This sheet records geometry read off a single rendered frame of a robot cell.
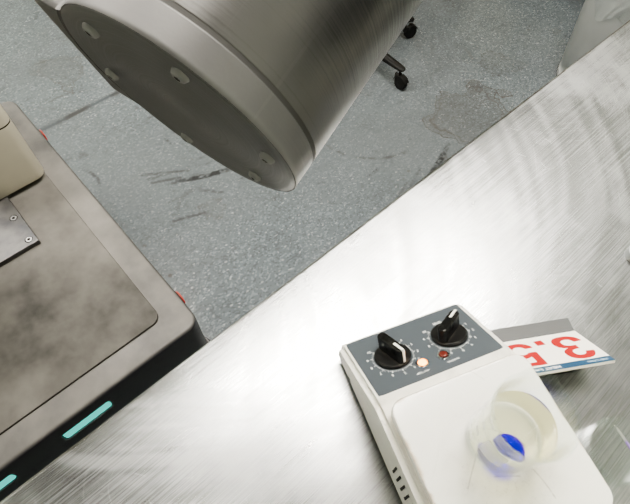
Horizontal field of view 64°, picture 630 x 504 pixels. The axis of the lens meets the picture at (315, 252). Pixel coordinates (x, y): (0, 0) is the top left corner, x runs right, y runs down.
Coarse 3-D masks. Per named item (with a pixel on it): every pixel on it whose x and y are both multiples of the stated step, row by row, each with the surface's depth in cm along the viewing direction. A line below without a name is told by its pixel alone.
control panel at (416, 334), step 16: (416, 320) 48; (432, 320) 47; (464, 320) 46; (368, 336) 47; (400, 336) 46; (416, 336) 46; (480, 336) 44; (352, 352) 45; (368, 352) 45; (416, 352) 44; (432, 352) 43; (448, 352) 43; (464, 352) 43; (480, 352) 42; (368, 368) 43; (400, 368) 42; (416, 368) 42; (432, 368) 42; (448, 368) 42; (384, 384) 41; (400, 384) 41
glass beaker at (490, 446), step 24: (504, 384) 32; (528, 384) 33; (552, 384) 32; (480, 408) 34; (552, 408) 33; (576, 408) 31; (480, 432) 33; (504, 432) 30; (576, 432) 30; (480, 456) 34; (504, 456) 31; (528, 456) 30; (552, 456) 31
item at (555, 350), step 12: (564, 336) 49; (576, 336) 49; (516, 348) 48; (528, 348) 48; (540, 348) 48; (552, 348) 47; (564, 348) 47; (576, 348) 47; (588, 348) 47; (528, 360) 46; (540, 360) 46; (552, 360) 45; (564, 360) 45; (576, 360) 45
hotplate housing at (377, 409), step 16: (496, 336) 44; (496, 352) 42; (512, 352) 42; (352, 368) 44; (464, 368) 41; (352, 384) 45; (368, 384) 42; (416, 384) 41; (432, 384) 41; (368, 400) 41; (384, 400) 40; (368, 416) 43; (384, 416) 39; (384, 432) 39; (384, 448) 41; (400, 448) 38; (400, 464) 38; (400, 480) 39; (416, 480) 37; (400, 496) 41; (416, 496) 36
